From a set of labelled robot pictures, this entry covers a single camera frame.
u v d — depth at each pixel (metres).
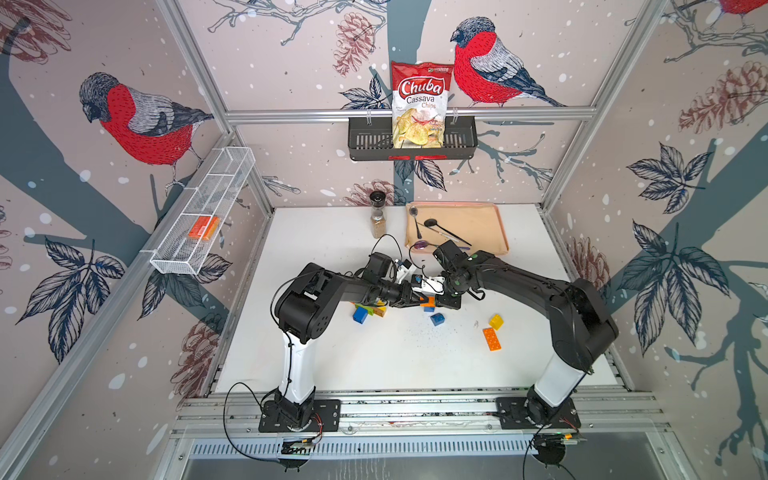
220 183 0.87
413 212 1.18
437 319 0.88
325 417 0.73
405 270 0.91
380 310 0.90
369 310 0.90
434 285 0.78
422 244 1.09
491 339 0.85
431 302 0.87
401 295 0.84
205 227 0.70
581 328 0.47
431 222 1.15
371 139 0.95
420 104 0.85
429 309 0.91
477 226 1.15
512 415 0.73
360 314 0.90
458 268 0.68
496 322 0.88
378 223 1.06
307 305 0.54
